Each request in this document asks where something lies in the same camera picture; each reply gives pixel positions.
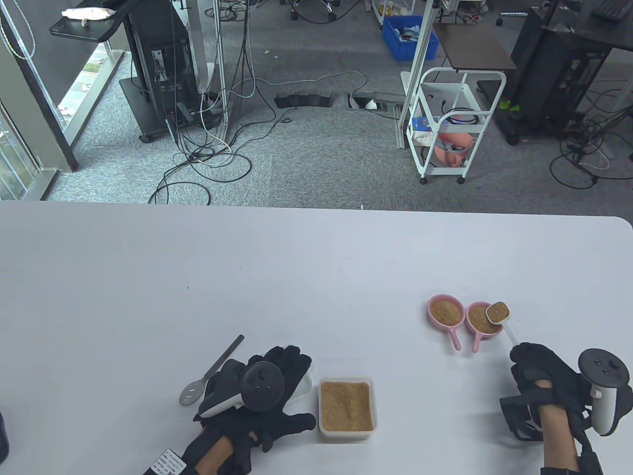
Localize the black wrist band white label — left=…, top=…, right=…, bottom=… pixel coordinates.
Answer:
left=542, top=440, right=604, bottom=475
left=143, top=449, right=187, bottom=475

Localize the white rolling cart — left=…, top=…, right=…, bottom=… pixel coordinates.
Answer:
left=408, top=67, right=507, bottom=185

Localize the black power strip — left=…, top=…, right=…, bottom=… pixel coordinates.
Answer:
left=274, top=93, right=334, bottom=108

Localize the black wheeled equipment stand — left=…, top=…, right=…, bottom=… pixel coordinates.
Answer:
left=119, top=0, right=228, bottom=144

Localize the grey disposable spoon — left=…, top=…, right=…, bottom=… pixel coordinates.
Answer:
left=179, top=335, right=245, bottom=408

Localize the clear container lid green seal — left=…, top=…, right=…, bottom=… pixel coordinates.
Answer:
left=289, top=356, right=316, bottom=400

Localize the office chair wheel base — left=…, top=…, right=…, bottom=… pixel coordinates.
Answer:
left=288, top=0, right=342, bottom=23

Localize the person's left forearm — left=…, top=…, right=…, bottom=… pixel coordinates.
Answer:
left=195, top=435, right=233, bottom=473

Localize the black white hand controller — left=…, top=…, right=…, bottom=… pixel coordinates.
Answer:
left=198, top=359, right=286, bottom=419
left=579, top=349, right=633, bottom=437

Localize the brown top stand table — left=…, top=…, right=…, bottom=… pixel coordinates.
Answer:
left=433, top=22, right=518, bottom=71

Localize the clear plastic sugar container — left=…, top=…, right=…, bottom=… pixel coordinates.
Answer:
left=317, top=377, right=377, bottom=442

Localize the grey floor socket box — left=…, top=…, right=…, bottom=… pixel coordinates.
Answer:
left=347, top=91, right=404, bottom=112

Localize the black computer rack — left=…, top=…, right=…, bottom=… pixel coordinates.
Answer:
left=495, top=5, right=614, bottom=145

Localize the person's right hand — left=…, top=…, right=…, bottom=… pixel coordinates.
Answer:
left=509, top=342, right=591, bottom=421

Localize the pink plastic basin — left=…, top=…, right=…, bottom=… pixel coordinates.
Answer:
left=434, top=131, right=474, bottom=166

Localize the white plastic coffee spoon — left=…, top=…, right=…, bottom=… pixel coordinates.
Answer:
left=485, top=302, right=520, bottom=347

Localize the silver metal frame post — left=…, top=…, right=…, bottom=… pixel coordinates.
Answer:
left=214, top=0, right=229, bottom=144
left=396, top=0, right=438, bottom=149

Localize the blue plastic bin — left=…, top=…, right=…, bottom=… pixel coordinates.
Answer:
left=382, top=15, right=441, bottom=62

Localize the tangle of floor cables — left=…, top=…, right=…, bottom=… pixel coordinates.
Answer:
left=148, top=0, right=369, bottom=205
left=550, top=79, right=633, bottom=190

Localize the black keyboard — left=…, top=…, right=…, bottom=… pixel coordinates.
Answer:
left=591, top=0, right=633, bottom=21

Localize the black desk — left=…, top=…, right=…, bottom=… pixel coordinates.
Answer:
left=569, top=0, right=633, bottom=50

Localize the white cloth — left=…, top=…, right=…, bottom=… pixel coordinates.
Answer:
left=61, top=7, right=117, bottom=23

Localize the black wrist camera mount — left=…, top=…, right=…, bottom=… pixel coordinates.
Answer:
left=499, top=393, right=544, bottom=442

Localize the person's right forearm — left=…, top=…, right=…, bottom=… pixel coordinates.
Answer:
left=537, top=406, right=579, bottom=468

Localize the black tray shelf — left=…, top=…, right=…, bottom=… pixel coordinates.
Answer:
left=49, top=7, right=129, bottom=42

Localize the person's left hand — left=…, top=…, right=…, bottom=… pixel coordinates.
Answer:
left=183, top=345, right=317, bottom=475

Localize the pink handled ceramic dish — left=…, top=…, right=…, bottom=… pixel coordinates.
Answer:
left=427, top=294, right=466, bottom=351
left=465, top=301, right=505, bottom=353

